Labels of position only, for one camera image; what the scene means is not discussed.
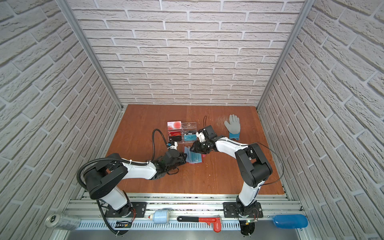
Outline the aluminium rail frame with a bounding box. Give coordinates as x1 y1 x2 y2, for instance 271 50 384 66
49 192 316 240

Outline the teal VIP card in stand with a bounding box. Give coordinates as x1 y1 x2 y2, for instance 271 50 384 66
184 134 197 142

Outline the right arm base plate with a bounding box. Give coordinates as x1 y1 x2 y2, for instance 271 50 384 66
223 202 264 219

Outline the black logo Vip card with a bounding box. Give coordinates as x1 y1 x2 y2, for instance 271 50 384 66
183 130 196 135

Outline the clear acrylic card display stand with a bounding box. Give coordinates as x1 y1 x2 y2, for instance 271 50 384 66
168 122 197 143

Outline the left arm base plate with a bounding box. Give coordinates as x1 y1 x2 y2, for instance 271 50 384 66
105 202 147 218

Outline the red leather card holder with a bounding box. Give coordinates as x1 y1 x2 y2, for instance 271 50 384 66
184 147 203 164

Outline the grey work glove blue cuff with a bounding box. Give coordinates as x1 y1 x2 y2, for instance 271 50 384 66
224 115 241 140

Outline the red black pipe wrench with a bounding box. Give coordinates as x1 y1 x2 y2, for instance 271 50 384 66
177 216 222 233

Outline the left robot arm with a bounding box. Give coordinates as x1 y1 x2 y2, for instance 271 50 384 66
77 148 187 217

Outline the silver drink can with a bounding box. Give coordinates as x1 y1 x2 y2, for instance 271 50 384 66
45 214 81 231

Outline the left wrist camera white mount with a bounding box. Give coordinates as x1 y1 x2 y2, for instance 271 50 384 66
167 141 178 150

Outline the light teal card from holder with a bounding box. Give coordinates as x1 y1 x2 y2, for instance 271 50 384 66
190 152 203 164

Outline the blue plastic case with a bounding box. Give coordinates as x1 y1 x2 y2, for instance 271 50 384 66
273 215 309 229

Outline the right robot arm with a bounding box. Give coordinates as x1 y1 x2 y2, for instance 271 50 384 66
190 136 273 217

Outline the red VIP card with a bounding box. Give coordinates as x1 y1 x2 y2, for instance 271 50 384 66
168 130 182 136

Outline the red white patterned card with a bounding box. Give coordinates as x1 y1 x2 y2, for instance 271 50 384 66
167 121 182 132

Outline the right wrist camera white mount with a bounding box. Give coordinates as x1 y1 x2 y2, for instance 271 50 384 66
196 125 218 143

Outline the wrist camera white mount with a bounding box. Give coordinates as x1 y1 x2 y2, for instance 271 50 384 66
167 141 178 150
196 125 218 143

